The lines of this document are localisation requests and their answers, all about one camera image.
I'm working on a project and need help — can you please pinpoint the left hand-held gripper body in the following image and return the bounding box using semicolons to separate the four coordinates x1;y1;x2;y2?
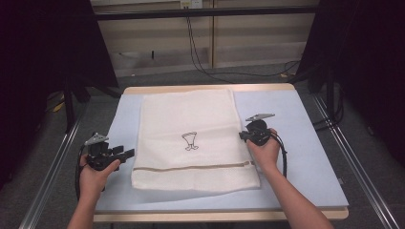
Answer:
83;132;124;172

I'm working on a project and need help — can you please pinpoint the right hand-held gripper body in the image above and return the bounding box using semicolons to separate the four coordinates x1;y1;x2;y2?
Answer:
244;113;277;148

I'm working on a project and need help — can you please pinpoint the white towel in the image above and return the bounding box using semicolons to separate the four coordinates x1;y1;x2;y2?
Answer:
130;88;262;193

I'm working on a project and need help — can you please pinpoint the person's right hand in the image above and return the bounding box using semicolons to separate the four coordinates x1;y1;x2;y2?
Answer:
245;127;282;175

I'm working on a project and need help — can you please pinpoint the person's left hand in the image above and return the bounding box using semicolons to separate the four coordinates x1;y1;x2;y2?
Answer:
77;154;122;205

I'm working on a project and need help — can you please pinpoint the light blue mat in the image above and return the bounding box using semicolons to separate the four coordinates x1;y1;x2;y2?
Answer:
95;90;350;214

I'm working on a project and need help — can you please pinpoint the black metal stand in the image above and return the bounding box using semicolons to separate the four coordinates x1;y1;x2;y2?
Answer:
61;77;78;134

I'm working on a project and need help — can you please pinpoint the wooden table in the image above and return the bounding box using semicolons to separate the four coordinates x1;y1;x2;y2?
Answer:
93;83;350;223

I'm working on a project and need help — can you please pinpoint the black curtain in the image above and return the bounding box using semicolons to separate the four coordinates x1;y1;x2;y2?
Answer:
297;0;405;168
0;0;119;192

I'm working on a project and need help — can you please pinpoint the black horizontal bar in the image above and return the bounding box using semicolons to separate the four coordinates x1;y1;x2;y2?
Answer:
93;5;320;22

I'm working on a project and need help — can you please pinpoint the left hand-held gripper black cable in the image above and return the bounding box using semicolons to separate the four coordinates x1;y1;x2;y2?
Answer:
74;144;90;202

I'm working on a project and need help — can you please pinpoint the hand-held gripper black cable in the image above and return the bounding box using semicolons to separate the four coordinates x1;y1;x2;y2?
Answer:
74;144;90;202
269;131;288;179

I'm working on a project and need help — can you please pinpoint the right hand-held gripper black cable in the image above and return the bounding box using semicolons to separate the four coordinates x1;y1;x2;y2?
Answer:
269;131;288;179

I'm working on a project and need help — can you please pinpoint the metal floor rail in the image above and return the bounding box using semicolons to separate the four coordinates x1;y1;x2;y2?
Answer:
310;94;401;229
18;106;88;229

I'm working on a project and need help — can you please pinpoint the long black floor cable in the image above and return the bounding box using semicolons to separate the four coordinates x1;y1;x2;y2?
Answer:
185;15;301;84

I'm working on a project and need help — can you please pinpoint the white wall socket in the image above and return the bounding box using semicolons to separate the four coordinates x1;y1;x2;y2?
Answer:
180;0;203;10

